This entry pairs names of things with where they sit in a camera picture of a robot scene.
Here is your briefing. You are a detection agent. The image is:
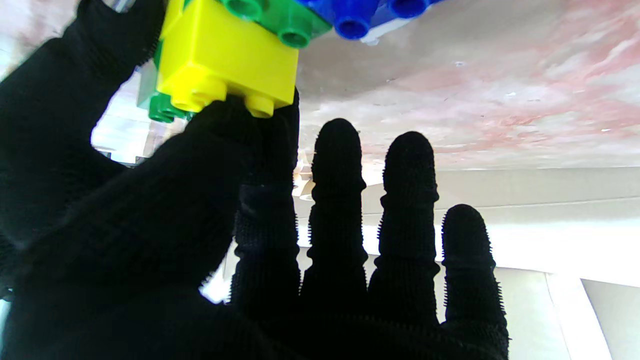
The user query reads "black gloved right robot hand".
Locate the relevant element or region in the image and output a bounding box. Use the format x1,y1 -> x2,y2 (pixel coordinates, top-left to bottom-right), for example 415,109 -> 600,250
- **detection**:
0,0 -> 167,296

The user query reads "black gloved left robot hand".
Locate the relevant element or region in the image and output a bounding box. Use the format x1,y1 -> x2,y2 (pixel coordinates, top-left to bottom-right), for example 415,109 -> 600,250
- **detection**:
0,90 -> 511,360

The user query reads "green toy brick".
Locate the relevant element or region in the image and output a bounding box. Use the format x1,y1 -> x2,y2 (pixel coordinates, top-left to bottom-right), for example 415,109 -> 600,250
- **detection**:
219,0 -> 334,50
148,39 -> 195,124

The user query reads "yellow toy brick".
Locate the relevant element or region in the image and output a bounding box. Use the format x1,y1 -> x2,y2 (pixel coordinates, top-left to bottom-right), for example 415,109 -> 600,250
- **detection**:
156,0 -> 300,119

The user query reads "blue toy brick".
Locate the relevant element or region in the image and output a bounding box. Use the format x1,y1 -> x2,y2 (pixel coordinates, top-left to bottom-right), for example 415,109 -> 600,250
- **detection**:
295,0 -> 443,41

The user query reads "beige sofa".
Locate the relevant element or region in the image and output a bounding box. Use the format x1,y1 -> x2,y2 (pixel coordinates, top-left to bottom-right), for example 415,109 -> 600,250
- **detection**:
197,165 -> 640,360

